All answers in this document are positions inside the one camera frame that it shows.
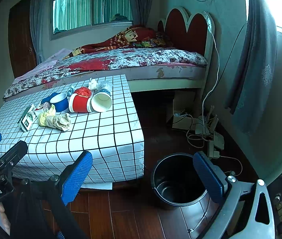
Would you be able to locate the white charging cable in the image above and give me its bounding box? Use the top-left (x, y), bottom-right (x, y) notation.
top-left (201, 11), bottom-right (221, 130)

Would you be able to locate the red paper cup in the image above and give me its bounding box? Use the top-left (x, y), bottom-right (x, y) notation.
top-left (69, 93), bottom-right (93, 113)

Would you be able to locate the person's left hand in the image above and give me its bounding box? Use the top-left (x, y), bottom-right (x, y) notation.
top-left (0, 202), bottom-right (11, 235)

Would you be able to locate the black trash bin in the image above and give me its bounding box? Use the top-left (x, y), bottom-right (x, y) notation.
top-left (151, 153), bottom-right (219, 208)

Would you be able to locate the red patterned blanket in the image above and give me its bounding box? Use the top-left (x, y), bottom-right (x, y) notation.
top-left (64, 25), bottom-right (173, 59)

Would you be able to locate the white paper cup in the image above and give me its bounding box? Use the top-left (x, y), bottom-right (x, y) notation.
top-left (91, 88), bottom-right (112, 113)

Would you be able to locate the red heart headboard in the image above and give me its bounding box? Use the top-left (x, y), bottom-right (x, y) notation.
top-left (157, 7), bottom-right (215, 97)

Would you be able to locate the white power strip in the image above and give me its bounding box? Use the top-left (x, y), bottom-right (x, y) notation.
top-left (208, 132), bottom-right (224, 159)

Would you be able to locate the bed with floral sheet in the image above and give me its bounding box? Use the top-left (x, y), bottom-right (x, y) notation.
top-left (3, 48), bottom-right (208, 99)

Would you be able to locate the blue cloth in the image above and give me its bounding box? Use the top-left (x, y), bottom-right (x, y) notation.
top-left (41, 92), bottom-right (58, 104)

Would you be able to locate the white grid tablecloth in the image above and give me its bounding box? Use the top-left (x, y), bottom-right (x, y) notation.
top-left (0, 74), bottom-right (144, 184)

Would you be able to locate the green milk carton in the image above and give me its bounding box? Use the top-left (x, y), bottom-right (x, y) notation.
top-left (17, 104), bottom-right (36, 132)

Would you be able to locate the red plastic bag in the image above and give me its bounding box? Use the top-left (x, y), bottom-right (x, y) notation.
top-left (74, 87), bottom-right (92, 98)

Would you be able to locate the blue paper cup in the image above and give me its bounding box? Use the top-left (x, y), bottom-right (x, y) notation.
top-left (50, 93), bottom-right (69, 112)

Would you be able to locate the clear plastic bag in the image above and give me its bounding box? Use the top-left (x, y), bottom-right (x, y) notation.
top-left (97, 81), bottom-right (113, 95)

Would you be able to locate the white tissue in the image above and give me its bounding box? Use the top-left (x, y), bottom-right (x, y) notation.
top-left (88, 78), bottom-right (98, 91)

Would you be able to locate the blue grey curtain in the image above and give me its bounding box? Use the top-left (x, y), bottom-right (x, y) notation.
top-left (225, 0), bottom-right (277, 134)

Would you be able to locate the brown wooden door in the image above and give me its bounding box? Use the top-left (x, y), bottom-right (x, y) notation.
top-left (8, 0), bottom-right (37, 78)

